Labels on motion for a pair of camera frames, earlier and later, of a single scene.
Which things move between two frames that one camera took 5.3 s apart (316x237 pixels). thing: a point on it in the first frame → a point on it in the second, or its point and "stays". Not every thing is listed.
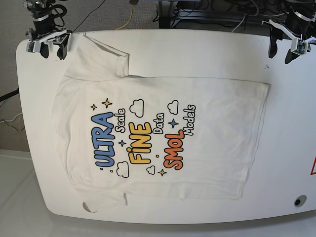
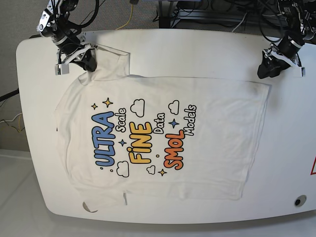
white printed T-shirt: x=148 y=137 stays
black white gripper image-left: x=58 y=37 → x=69 y=49
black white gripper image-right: x=297 y=24 → x=285 y=55
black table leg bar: x=7 y=96 stays
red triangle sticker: x=312 y=173 stays
